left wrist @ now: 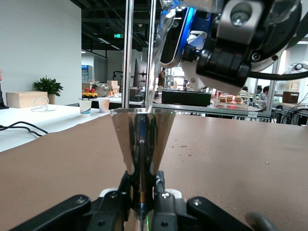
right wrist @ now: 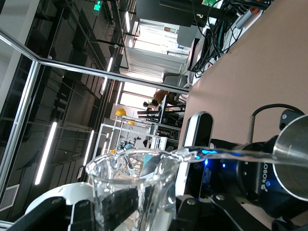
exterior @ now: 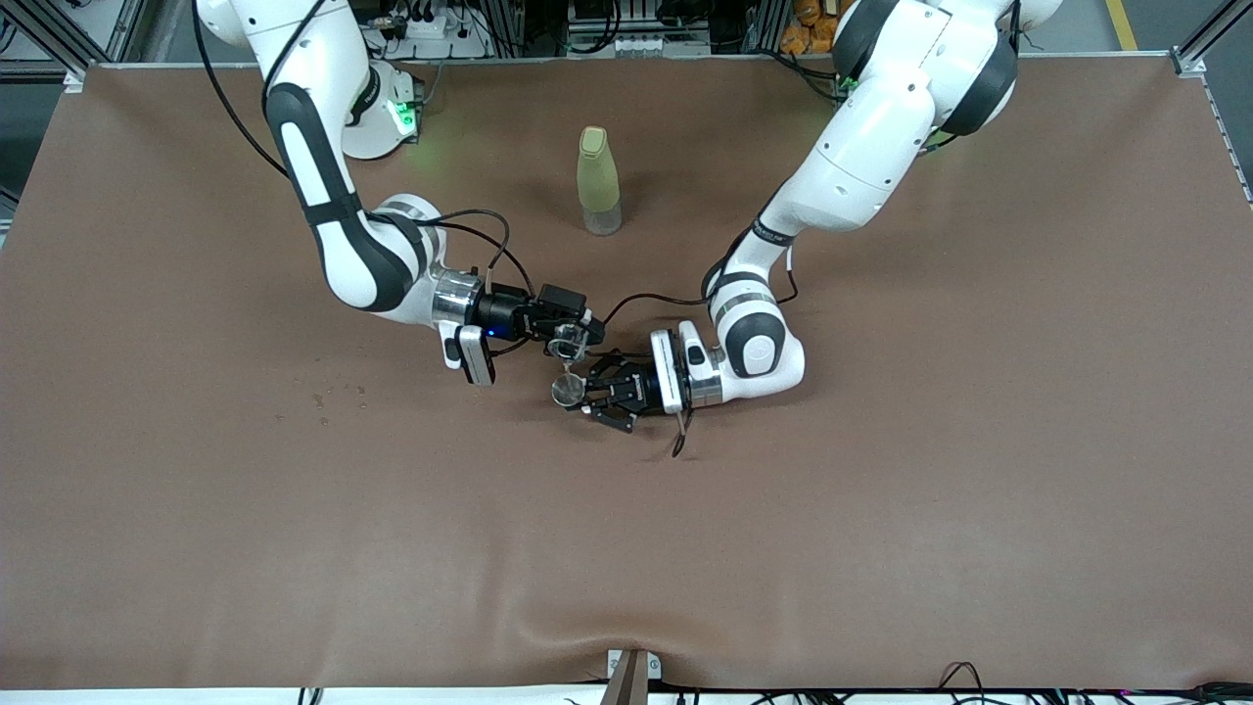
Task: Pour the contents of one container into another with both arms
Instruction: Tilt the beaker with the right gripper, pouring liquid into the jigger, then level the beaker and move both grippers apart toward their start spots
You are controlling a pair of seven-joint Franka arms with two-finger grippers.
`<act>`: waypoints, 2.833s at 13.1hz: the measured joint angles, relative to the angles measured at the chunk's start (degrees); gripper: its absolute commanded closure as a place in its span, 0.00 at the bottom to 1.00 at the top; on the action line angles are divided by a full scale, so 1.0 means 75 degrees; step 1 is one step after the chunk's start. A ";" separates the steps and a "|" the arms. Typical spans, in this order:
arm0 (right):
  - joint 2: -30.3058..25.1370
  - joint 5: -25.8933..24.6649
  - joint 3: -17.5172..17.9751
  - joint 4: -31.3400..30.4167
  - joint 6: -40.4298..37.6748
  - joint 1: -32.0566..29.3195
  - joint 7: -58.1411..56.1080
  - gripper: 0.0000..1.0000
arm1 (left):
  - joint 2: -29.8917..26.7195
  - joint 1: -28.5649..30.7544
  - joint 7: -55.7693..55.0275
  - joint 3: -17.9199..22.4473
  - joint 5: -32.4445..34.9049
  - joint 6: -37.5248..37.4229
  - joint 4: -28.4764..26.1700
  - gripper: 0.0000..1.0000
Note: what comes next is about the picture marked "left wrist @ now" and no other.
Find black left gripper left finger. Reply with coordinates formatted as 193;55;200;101
14;169;132;231

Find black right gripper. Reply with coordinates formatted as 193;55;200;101
158;7;213;69

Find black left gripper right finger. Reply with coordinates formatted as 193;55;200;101
153;169;252;231

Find steel double jigger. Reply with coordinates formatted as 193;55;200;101
109;107;178;231

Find paper cup purple print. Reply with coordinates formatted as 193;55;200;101
98;98;111;114

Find paper cup blue print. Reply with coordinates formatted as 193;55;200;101
78;100;93;118

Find standing person brown jacket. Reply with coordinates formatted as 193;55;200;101
157;68;167;93

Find black computer monitor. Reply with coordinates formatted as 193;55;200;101
133;58;148;89

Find black rectangular box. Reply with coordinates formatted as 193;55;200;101
161;90;212;107

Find stacked cardboard boxes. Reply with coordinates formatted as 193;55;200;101
106;80;120;95

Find clear tray with bread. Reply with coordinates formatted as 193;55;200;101
215;92;250;109

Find crumpled grey plastic bag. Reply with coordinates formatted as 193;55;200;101
91;81;112;98

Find blue drinks fridge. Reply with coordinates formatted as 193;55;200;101
81;64;93;84

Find yellow toy truck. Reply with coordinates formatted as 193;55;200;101
81;88;98;100

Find seated person dark hair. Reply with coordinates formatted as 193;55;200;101
260;85;270;101

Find light wooden block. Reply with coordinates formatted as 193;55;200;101
6;90;48;109

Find brown cardboard box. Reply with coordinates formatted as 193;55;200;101
282;91;300;104

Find green potted plant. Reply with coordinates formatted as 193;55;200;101
33;76;64;105

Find black stand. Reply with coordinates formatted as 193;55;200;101
0;83;9;110

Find black cable on white table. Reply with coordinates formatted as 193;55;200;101
0;121;49;138

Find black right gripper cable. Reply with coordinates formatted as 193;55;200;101
247;69;308;82

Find white coiled cable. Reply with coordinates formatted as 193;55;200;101
31;95;58;113

